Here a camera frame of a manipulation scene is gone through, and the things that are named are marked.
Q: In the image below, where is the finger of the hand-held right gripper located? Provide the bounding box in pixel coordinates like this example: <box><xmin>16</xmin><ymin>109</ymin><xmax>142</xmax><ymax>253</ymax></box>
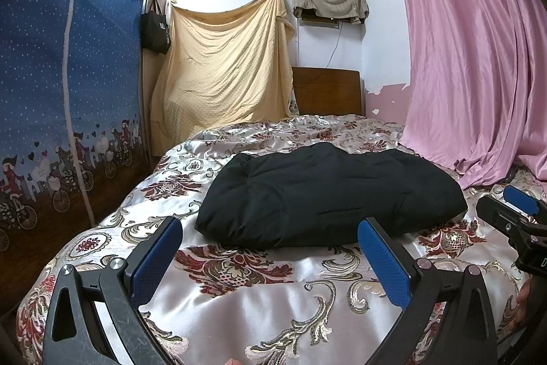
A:
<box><xmin>503</xmin><ymin>185</ymin><xmax>545</xmax><ymax>216</ymax></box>
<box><xmin>476</xmin><ymin>195</ymin><xmax>533</xmax><ymax>240</ymax></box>

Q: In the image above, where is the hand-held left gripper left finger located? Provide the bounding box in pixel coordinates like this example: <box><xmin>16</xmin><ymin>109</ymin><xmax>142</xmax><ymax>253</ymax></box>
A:
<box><xmin>43</xmin><ymin>215</ymin><xmax>184</xmax><ymax>365</ymax></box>

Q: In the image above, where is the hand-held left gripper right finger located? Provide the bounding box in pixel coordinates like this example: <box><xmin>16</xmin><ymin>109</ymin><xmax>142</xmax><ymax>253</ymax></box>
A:
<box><xmin>357</xmin><ymin>217</ymin><xmax>499</xmax><ymax>365</ymax></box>

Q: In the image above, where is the black jacket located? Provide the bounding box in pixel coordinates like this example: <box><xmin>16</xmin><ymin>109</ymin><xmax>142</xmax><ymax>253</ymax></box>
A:
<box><xmin>194</xmin><ymin>142</ymin><xmax>468</xmax><ymax>250</ymax></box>

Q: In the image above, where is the person's right hand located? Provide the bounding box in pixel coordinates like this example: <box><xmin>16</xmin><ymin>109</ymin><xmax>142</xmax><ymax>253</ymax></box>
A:
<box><xmin>514</xmin><ymin>276</ymin><xmax>536</xmax><ymax>332</ymax></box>

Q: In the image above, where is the floral satin bed cover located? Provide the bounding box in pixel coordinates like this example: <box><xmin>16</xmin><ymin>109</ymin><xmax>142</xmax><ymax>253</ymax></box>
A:
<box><xmin>15</xmin><ymin>114</ymin><xmax>547</xmax><ymax>365</ymax></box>

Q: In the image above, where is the pink curtain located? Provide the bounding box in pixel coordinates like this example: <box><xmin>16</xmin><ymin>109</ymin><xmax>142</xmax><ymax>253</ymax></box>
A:
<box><xmin>378</xmin><ymin>0</ymin><xmax>547</xmax><ymax>190</ymax></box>

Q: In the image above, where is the wooden headboard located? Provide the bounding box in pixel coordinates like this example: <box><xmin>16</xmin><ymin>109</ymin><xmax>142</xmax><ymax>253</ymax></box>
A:
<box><xmin>291</xmin><ymin>67</ymin><xmax>366</xmax><ymax>118</ymax></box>

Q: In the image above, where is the yellow hanging cloth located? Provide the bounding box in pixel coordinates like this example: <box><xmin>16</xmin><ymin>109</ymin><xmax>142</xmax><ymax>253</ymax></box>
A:
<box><xmin>147</xmin><ymin>0</ymin><xmax>296</xmax><ymax>158</ymax></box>

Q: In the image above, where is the blue printed fabric wardrobe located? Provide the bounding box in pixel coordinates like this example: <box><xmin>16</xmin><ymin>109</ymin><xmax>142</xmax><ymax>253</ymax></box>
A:
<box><xmin>0</xmin><ymin>0</ymin><xmax>148</xmax><ymax>306</ymax></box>

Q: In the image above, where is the black tote bag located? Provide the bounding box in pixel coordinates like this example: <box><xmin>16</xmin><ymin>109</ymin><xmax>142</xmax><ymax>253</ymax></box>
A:
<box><xmin>141</xmin><ymin>0</ymin><xmax>172</xmax><ymax>55</ymax></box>

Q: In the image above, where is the thin wall cable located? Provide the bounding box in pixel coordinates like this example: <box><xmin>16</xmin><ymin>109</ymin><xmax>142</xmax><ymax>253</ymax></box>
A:
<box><xmin>328</xmin><ymin>29</ymin><xmax>341</xmax><ymax>69</ymax></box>

